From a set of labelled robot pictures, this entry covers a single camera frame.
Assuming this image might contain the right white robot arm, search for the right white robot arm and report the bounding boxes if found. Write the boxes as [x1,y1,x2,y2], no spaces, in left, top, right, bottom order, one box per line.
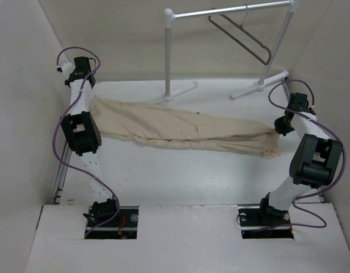
[256,93,343,225]

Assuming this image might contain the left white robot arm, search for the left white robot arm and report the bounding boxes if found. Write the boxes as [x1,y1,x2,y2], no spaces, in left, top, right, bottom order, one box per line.
[59,56,121,227]

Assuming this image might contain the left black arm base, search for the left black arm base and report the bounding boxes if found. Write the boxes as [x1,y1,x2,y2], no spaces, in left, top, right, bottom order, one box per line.
[84,206,139,240]

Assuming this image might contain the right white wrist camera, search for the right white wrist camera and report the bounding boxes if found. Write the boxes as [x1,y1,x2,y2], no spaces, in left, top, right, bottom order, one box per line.
[307,107,317,118]

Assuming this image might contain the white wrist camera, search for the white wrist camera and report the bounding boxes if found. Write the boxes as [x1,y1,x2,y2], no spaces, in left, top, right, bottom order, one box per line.
[57,61,75,78]
[307,107,317,118]

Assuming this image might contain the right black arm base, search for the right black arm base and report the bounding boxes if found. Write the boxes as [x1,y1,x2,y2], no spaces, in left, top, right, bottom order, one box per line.
[236,207,294,239]

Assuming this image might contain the beige trousers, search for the beige trousers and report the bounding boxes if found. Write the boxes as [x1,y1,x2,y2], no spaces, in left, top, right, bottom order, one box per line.
[89,97,280,156]

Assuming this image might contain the grey clothes hanger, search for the grey clothes hanger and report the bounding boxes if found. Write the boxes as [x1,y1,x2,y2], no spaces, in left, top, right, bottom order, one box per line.
[208,3,271,65]

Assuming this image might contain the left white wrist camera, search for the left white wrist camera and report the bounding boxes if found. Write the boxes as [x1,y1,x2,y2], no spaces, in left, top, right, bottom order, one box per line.
[57,61,75,78]

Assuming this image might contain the white clothes rack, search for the white clothes rack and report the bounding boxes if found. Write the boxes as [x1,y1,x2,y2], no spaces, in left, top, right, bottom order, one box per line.
[162,1,300,102]

